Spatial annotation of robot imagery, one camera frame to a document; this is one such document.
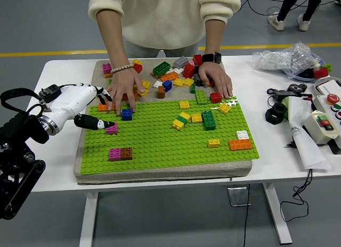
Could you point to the person's right hand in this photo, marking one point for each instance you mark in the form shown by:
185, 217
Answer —
123, 82

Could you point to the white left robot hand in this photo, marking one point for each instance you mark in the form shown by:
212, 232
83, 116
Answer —
72, 100

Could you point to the person's left hand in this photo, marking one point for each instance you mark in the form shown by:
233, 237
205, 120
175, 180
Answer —
215, 74

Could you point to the blue toy brick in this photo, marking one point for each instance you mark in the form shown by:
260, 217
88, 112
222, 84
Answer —
127, 115
167, 86

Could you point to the pink toy brick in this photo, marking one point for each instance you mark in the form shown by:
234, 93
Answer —
191, 63
112, 129
115, 155

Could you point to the green studded baseplate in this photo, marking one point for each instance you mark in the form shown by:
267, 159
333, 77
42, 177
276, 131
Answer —
160, 146

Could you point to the person's left forearm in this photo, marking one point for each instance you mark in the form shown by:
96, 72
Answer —
214, 36

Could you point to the person's right forearm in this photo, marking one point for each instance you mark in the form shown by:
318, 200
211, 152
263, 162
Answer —
114, 39

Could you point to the long orange toy brick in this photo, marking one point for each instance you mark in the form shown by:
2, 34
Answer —
240, 145
169, 76
102, 107
125, 97
211, 83

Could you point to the dark grey angled brick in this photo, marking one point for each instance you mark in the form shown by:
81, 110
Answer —
197, 80

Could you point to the long red toy brick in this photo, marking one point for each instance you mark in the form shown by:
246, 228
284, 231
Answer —
197, 59
138, 68

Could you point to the black toy brick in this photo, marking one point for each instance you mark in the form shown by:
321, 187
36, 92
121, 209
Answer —
196, 69

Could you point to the pink and yellow brick stack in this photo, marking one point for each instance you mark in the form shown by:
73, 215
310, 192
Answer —
106, 68

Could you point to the square red toy brick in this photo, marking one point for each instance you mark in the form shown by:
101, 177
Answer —
215, 97

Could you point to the small yellow toy brick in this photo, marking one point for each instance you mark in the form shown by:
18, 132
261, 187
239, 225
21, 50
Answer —
137, 62

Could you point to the small green and white brick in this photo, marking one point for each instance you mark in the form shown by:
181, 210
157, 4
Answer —
193, 89

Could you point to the white toy brick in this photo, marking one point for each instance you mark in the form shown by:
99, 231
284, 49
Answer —
178, 70
243, 135
157, 84

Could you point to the long grey toy brick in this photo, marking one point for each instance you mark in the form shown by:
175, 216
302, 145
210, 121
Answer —
180, 62

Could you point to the tall brown toy brick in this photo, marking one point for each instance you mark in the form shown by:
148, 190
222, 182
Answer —
161, 93

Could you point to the long dark green brick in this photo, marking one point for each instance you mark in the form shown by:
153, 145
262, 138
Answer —
161, 69
208, 120

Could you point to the yellow and green brick stack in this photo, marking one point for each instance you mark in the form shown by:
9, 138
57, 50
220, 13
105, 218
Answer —
181, 121

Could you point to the black wristwatch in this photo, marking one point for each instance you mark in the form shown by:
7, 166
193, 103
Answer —
211, 58

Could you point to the black power adapter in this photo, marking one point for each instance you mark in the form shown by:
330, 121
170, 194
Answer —
50, 92

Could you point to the yellow floor tape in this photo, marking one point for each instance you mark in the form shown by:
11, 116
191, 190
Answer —
253, 47

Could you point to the clear bubble wrap bag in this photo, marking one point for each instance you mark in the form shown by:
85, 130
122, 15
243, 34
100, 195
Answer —
282, 59

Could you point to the black power supply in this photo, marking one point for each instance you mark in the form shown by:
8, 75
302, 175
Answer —
281, 94

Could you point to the person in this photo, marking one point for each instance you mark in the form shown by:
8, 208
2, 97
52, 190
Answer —
162, 18
286, 4

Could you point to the black gear wheel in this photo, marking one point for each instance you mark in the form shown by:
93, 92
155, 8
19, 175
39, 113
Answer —
297, 87

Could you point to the clear blue-rimmed container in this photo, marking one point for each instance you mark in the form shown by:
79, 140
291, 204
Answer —
303, 79

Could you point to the grey-brown mat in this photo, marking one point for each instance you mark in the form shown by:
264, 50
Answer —
186, 172

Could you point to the small black plug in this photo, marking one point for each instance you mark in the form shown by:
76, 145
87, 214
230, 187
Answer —
290, 144

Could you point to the white button control box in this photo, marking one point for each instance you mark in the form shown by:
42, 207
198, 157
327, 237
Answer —
323, 102

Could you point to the white oval case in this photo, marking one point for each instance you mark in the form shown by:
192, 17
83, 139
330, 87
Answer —
330, 85

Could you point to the white paper sheet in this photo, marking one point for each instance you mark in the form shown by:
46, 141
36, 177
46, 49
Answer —
309, 148

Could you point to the white table leg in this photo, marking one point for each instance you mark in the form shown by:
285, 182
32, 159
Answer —
278, 217
89, 220

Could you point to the metal floor plate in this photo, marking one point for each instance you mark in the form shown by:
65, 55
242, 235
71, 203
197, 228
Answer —
238, 196

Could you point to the white switch box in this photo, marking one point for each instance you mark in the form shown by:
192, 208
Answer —
314, 128

